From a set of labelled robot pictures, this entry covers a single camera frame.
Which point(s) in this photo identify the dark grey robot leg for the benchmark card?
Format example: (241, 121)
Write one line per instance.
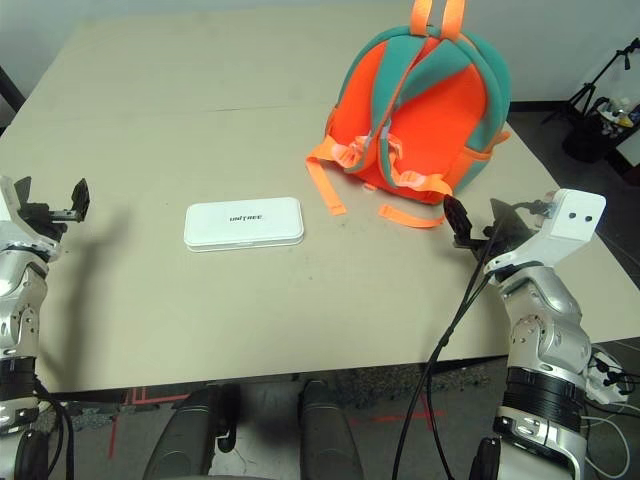
(327, 435)
(185, 435)

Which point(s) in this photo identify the orange and teal backpack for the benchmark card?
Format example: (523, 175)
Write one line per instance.
(430, 125)

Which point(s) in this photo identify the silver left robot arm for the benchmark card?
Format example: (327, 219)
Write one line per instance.
(20, 310)

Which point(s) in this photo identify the white power strip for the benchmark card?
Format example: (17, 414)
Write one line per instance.
(600, 385)

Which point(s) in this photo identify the dark grey right robot leg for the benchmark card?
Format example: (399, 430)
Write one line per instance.
(327, 435)

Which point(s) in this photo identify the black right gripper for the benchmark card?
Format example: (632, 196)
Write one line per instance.
(515, 235)

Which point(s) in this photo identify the dark grey left robot leg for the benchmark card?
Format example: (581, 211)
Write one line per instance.
(185, 435)

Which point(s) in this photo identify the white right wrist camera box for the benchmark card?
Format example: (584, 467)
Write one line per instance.
(575, 215)

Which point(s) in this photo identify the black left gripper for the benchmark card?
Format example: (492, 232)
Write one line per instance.
(40, 215)

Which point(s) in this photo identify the black bin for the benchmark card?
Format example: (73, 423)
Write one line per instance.
(587, 140)

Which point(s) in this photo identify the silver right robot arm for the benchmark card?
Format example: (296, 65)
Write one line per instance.
(545, 330)

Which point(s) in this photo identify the white Unitree pencil case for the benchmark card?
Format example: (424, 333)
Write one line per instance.
(243, 225)

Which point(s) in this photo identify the black tripod stand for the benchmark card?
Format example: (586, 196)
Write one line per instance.
(585, 87)

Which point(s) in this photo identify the black slanted bar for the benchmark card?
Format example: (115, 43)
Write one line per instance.
(10, 90)

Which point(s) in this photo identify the white bottle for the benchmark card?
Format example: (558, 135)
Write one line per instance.
(621, 104)

